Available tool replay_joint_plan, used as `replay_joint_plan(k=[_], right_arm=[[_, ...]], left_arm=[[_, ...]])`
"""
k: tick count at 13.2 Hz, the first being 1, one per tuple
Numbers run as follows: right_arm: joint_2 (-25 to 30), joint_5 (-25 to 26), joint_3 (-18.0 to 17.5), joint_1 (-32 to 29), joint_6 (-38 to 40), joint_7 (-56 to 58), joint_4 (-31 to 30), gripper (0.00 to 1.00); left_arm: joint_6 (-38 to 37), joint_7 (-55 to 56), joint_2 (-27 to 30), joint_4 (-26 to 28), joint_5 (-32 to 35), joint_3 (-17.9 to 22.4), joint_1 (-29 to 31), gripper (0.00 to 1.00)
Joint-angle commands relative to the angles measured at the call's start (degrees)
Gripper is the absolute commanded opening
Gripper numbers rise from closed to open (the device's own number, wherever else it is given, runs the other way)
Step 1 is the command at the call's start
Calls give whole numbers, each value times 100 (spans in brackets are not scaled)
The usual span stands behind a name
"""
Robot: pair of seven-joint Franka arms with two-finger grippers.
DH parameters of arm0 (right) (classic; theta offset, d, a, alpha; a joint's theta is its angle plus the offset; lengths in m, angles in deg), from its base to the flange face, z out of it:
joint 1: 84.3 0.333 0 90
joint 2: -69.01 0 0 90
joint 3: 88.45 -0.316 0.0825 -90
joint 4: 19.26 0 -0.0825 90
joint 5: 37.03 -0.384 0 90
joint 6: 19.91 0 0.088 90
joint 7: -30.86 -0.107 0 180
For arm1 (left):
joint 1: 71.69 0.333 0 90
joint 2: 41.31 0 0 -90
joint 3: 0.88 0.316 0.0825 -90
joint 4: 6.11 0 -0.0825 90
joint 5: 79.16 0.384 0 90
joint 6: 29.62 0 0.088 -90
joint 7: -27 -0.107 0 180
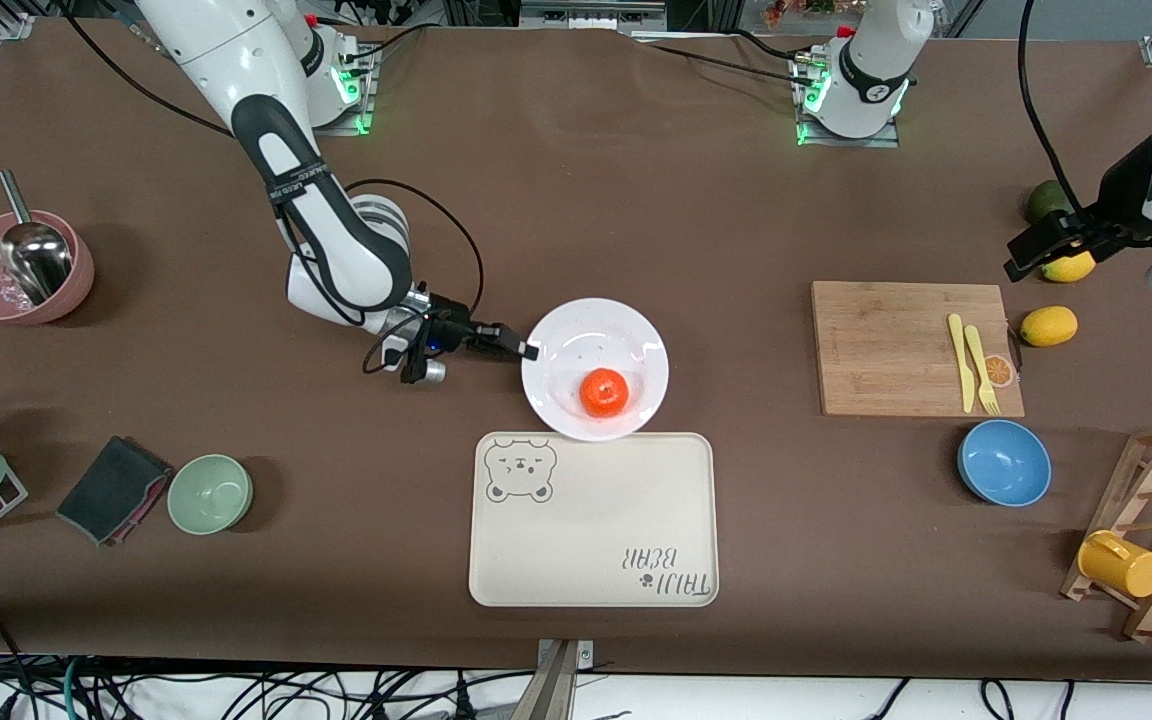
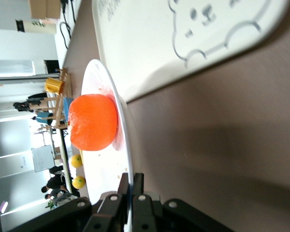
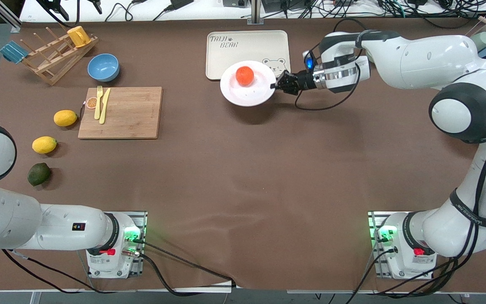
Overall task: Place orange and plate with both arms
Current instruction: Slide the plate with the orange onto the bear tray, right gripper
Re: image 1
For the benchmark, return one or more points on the yellow mug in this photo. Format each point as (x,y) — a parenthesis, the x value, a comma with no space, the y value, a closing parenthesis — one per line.
(1126,570)

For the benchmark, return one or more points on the yellow plastic knife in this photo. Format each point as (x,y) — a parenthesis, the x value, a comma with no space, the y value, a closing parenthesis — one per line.
(961,360)

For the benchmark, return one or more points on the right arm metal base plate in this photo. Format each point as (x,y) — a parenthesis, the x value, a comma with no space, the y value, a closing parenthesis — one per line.
(351,128)

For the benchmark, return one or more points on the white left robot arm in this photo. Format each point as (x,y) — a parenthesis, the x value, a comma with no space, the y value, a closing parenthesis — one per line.
(866,70)

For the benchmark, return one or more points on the metal scoop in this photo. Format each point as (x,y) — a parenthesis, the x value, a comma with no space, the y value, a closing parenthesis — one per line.
(36,255)

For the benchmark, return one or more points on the folded grey pink cloth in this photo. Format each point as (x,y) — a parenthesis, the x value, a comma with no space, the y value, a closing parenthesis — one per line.
(111,490)

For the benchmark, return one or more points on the blue bowl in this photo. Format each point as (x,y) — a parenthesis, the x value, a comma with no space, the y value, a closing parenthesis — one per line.
(1004,463)

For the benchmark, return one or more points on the yellow plastic fork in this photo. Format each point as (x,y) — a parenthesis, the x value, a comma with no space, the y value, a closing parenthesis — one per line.
(976,355)

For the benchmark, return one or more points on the cream bear print tray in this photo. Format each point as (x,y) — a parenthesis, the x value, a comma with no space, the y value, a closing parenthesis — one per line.
(586,540)

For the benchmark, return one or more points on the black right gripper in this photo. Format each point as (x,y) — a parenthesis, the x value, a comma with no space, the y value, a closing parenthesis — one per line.
(452,327)

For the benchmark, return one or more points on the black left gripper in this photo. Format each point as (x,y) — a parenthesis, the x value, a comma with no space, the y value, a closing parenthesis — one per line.
(1122,197)

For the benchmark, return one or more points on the pale green bowl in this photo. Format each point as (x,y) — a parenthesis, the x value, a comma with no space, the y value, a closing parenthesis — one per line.
(210,494)

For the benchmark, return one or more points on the silver table edge bracket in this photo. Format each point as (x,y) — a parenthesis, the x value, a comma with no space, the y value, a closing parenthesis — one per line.
(584,655)

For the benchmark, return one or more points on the dried orange slice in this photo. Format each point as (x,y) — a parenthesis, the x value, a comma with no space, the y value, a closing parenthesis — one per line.
(998,371)

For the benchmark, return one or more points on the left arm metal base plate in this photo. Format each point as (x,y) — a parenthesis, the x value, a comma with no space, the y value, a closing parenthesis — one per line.
(846,142)

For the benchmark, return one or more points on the wooden cutting board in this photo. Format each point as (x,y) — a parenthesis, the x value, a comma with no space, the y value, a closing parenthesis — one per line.
(876,320)

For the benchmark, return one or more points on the white round plate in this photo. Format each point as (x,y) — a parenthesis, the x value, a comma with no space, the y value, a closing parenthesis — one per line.
(561,400)

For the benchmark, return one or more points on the wooden peg rack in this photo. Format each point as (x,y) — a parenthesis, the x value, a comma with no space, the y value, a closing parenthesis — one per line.
(1141,620)

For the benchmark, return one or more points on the orange mandarin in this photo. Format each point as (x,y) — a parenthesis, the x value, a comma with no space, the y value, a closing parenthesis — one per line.
(604,392)

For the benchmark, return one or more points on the yellow lemon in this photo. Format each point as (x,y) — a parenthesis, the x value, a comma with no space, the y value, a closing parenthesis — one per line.
(1074,269)
(1049,326)

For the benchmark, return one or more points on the dark green avocado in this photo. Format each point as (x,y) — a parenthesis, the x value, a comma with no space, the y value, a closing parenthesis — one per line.
(1044,200)

